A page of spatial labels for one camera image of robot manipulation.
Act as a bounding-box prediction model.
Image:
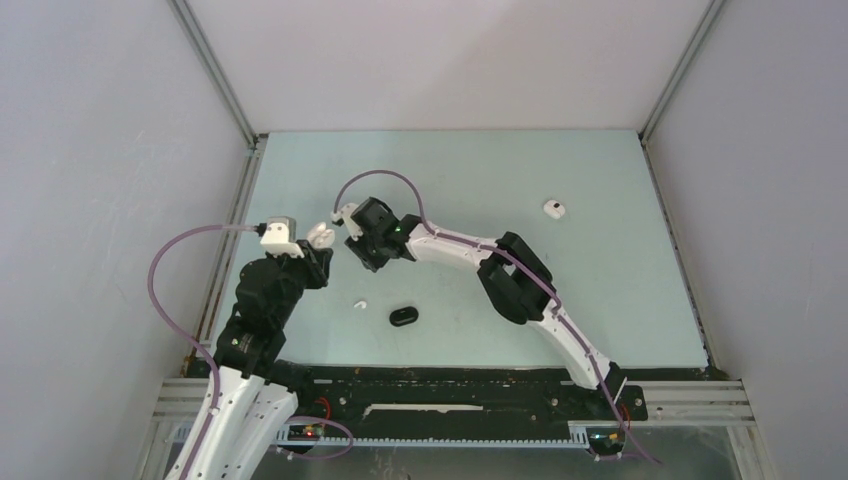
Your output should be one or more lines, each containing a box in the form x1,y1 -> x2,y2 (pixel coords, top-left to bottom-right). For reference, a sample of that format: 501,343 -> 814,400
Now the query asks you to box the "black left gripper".
266,238 -> 333,325

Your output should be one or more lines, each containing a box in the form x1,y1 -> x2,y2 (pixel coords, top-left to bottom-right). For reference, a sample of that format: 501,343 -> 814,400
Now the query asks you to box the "white oval charging case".
306,222 -> 336,250

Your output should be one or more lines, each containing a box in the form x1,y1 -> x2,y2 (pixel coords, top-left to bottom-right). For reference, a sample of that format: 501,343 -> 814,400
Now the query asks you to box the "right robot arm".
332,197 -> 628,423

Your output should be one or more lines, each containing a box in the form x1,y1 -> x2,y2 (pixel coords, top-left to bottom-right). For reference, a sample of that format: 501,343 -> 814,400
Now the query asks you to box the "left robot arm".
167,240 -> 333,479

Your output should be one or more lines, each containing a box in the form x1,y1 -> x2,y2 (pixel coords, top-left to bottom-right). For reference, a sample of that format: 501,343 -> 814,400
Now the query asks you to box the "black oval charging case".
389,306 -> 419,328

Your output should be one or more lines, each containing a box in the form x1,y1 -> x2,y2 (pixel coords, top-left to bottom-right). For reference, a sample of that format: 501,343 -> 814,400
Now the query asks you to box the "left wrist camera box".
260,216 -> 301,257

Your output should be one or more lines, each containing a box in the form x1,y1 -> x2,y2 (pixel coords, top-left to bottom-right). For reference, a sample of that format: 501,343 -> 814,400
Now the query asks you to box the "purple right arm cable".
333,169 -> 664,465

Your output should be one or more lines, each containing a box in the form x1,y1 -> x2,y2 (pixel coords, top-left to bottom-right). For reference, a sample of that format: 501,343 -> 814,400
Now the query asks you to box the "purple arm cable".
146,224 -> 356,480
333,169 -> 664,465

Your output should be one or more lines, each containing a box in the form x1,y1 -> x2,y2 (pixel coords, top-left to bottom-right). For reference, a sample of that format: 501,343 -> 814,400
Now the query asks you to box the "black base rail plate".
192,360 -> 717,442

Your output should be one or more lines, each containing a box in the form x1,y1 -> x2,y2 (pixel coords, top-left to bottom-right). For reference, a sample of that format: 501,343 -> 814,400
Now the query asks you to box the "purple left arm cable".
146,224 -> 356,480

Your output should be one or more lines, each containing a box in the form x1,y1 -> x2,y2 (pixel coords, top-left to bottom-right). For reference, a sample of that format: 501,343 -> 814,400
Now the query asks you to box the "white cable duct strip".
173,423 -> 591,450

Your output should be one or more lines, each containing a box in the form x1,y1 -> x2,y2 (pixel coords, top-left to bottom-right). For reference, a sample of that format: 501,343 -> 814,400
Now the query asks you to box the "aluminium frame rail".
148,377 -> 757,432

